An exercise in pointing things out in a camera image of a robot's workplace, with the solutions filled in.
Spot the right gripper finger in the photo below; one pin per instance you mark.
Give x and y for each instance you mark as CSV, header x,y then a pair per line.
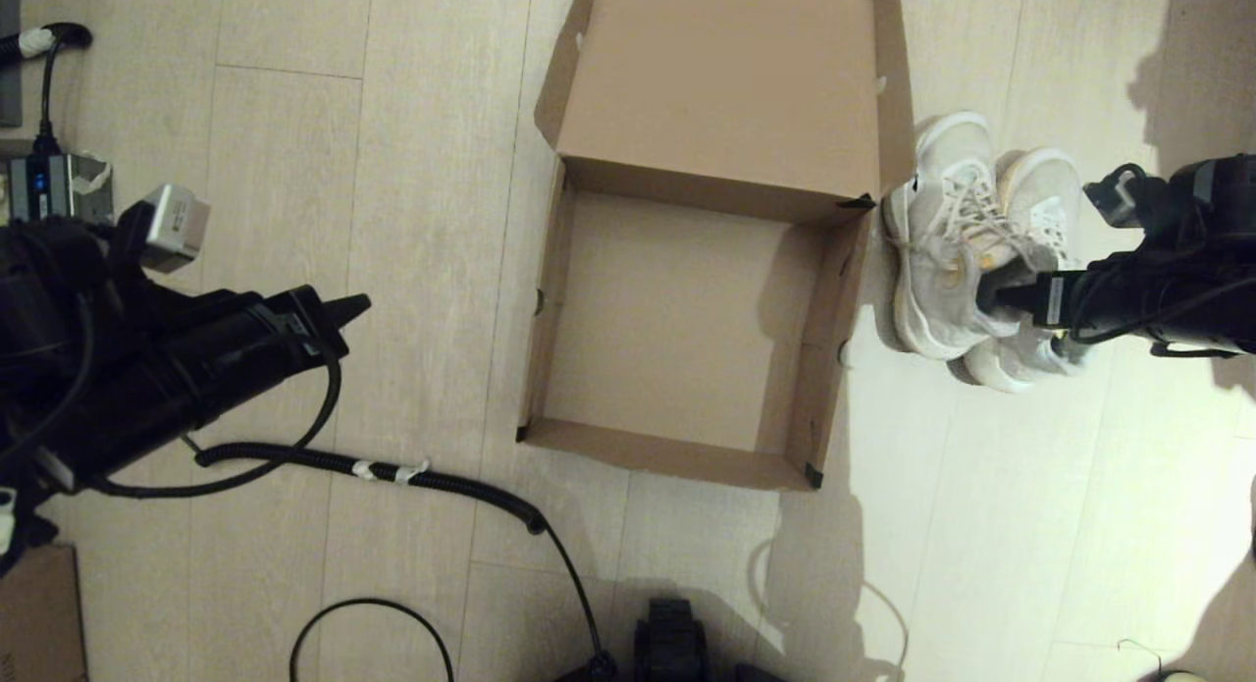
x,y
1016,308
1011,292

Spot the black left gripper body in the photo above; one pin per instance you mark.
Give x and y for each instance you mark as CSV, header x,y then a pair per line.
x,y
216,368

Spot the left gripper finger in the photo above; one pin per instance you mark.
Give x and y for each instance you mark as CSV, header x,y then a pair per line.
x,y
348,303
348,317

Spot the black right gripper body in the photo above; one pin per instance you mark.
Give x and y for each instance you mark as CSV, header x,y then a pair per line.
x,y
1119,299

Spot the white lace-up sneaker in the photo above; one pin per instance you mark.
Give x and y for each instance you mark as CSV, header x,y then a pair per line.
x,y
932,250
1040,186

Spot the brown cardboard shoe box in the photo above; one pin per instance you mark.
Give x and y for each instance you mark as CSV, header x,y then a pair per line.
x,y
677,319

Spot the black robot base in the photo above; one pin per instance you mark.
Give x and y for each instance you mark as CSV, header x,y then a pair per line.
x,y
672,643

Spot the grey power inverter box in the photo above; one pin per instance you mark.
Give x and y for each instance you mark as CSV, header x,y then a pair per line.
x,y
59,186

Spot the plain brown cardboard carton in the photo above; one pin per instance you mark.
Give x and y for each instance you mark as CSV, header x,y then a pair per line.
x,y
39,623

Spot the dark grey panel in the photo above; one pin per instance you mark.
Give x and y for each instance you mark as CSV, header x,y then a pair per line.
x,y
10,54

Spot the grey beige chunky sneaker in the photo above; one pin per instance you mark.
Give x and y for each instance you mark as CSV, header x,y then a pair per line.
x,y
1177,678

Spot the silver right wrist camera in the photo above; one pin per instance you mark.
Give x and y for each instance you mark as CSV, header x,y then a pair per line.
x,y
1114,196

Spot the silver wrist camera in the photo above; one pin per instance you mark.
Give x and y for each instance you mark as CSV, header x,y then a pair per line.
x,y
177,226
1114,196

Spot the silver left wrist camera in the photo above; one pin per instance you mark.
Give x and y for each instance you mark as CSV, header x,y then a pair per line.
x,y
177,226

